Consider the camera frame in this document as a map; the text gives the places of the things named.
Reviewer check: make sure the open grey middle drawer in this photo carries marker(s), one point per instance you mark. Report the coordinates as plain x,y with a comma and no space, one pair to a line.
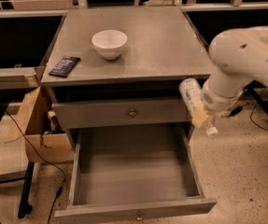
124,170

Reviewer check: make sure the dark snack packet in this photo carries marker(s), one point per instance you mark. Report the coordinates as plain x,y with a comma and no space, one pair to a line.
64,66

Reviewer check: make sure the brown cardboard box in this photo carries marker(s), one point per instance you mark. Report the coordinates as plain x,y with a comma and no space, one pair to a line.
32,122

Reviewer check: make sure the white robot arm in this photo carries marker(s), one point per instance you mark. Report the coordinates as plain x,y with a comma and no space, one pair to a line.
240,56

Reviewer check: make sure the brass top drawer knob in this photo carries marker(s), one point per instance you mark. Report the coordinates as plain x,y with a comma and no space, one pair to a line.
132,113

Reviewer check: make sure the clear plastic bottle blue label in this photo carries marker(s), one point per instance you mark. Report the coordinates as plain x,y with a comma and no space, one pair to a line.
190,91

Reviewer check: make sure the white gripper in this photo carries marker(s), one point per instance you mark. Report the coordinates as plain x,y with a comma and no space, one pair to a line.
217,101

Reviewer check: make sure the grey wooden drawer cabinet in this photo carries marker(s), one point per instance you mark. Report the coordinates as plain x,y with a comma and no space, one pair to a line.
161,51

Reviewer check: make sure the white ceramic bowl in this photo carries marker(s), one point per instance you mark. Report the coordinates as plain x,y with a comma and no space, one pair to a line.
110,44

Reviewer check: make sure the black table leg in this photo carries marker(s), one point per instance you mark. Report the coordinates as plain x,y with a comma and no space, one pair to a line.
25,208

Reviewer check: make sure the closed grey top drawer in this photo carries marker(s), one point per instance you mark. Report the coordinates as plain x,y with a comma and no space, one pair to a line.
115,112

